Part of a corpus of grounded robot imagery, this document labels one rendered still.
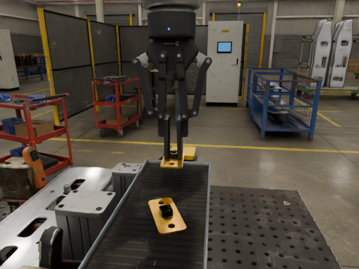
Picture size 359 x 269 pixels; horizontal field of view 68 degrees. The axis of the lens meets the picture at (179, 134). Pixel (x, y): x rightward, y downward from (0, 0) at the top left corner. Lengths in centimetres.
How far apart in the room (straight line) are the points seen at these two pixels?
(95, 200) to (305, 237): 87
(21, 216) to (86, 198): 25
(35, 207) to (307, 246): 92
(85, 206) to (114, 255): 21
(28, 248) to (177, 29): 52
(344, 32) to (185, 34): 867
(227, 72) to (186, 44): 634
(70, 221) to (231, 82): 640
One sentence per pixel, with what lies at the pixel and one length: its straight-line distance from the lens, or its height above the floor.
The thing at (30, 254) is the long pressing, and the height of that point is 100.
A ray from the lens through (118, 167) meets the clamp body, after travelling 81.
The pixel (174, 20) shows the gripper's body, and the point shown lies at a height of 143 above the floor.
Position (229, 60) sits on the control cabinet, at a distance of 676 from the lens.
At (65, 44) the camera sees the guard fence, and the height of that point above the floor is 146.
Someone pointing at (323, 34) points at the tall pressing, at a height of 176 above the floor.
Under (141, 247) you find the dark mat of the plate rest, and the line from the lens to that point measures 36.
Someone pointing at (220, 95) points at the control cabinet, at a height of 27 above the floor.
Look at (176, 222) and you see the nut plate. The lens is 39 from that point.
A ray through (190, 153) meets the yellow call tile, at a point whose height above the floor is 116.
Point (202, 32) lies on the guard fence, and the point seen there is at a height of 179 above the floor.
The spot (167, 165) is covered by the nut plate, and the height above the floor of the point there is 120.
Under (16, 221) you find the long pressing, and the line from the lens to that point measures 77.
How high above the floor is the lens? 139
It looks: 18 degrees down
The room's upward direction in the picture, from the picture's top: straight up
